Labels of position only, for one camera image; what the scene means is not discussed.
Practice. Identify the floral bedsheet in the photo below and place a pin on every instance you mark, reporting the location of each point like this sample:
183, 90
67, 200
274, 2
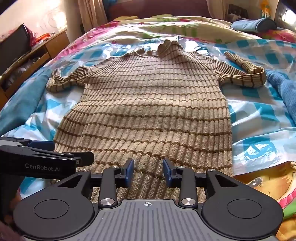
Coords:
196, 25

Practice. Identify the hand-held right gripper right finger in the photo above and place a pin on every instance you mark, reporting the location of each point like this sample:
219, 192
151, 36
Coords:
167, 172

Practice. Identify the dark wooden chair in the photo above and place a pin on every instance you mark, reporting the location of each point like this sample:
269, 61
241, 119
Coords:
286, 14

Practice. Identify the blue patterned cloth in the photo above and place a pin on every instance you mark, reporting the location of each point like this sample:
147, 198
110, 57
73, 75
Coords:
108, 2

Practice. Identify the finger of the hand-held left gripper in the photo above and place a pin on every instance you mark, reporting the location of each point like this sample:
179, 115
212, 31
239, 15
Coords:
85, 158
42, 146

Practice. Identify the black television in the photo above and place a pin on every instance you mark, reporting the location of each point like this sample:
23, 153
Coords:
13, 46

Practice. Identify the wooden cabinet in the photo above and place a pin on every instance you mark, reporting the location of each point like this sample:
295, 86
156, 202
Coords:
50, 48

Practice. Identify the blue white checked plastic sheet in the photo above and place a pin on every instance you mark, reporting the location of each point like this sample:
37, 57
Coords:
254, 111

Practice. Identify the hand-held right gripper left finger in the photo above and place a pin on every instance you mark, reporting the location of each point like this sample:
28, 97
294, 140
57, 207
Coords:
130, 172

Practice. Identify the pink plastic bag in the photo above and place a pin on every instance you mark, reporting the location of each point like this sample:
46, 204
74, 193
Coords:
30, 34

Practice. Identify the beige striped knit sweater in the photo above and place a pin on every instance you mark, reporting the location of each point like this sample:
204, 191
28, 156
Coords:
148, 104

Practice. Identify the beige curtain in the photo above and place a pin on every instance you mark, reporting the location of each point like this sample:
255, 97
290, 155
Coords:
92, 12

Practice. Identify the cartoon printed blanket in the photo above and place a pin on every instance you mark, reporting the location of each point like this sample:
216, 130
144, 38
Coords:
277, 185

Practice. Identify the blue towel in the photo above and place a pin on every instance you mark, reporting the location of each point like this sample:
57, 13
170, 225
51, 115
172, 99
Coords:
286, 92
20, 104

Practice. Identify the orange object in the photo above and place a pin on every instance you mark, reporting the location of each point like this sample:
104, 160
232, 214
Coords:
44, 36

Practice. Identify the blue roll pillow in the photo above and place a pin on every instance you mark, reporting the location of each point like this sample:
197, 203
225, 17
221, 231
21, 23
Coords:
254, 25

